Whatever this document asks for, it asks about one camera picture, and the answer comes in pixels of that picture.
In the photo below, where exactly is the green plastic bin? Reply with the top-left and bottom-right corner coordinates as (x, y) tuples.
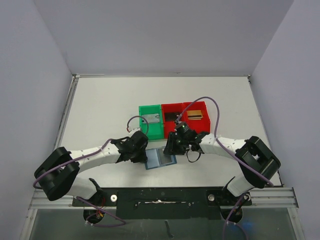
(138, 104), (164, 141)

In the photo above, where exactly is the silver VIP card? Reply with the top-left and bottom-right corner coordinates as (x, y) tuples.
(142, 113), (160, 124)

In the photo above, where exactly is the aluminium frame rail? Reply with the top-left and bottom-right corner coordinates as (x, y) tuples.
(29, 187), (299, 209)

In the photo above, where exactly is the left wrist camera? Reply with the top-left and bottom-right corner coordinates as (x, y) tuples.
(126, 126), (142, 133)

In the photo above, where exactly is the black card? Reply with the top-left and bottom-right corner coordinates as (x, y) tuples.
(164, 112), (180, 122)

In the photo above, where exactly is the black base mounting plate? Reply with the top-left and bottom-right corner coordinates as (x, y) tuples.
(72, 187), (253, 223)

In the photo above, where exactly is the dark grey card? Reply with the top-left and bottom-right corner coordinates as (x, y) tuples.
(159, 153), (174, 166)

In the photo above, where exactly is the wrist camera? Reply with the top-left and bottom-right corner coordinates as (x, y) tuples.
(126, 126), (142, 133)
(174, 121), (191, 137)

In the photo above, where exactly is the gold card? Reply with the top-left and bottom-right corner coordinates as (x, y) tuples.
(186, 110), (203, 121)

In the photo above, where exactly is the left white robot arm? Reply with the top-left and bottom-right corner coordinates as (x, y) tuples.
(33, 130), (149, 201)

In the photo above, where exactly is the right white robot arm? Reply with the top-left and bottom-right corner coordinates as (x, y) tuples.
(164, 122), (281, 197)

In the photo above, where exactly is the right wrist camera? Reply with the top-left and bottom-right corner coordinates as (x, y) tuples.
(174, 121), (191, 137)

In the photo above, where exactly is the red plastic bin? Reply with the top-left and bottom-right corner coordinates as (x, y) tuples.
(161, 103), (183, 139)
(182, 101), (211, 133)

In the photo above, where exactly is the blue leather card holder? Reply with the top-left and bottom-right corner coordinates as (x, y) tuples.
(145, 147), (177, 170)

